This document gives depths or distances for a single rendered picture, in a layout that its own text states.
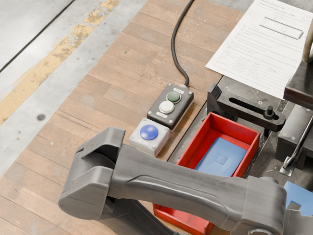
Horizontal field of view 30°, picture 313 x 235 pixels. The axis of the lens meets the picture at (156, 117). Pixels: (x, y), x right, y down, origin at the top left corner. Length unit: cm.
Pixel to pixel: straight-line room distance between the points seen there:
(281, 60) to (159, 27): 32
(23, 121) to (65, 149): 124
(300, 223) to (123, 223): 26
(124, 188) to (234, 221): 15
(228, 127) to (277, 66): 24
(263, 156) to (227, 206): 52
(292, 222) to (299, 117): 43
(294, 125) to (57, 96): 154
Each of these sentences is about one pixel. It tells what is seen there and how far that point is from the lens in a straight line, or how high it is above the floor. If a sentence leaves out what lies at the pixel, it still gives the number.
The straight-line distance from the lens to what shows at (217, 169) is 125.
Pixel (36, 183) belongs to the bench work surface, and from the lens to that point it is 129.
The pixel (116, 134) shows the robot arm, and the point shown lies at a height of 133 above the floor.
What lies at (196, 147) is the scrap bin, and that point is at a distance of 127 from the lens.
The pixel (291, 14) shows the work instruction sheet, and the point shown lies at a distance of 158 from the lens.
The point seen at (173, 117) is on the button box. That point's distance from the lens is 130.
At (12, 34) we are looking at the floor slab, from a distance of 292.
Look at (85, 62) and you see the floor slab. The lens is 270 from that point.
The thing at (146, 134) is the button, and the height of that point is 94.
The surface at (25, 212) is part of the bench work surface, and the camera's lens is 126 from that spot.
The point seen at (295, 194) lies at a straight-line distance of 115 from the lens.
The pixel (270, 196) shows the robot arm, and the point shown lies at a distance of 81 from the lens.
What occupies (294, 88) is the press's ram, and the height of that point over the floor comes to 114.
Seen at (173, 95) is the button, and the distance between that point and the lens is 133.
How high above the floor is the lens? 198
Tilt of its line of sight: 53 degrees down
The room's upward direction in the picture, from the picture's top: 6 degrees counter-clockwise
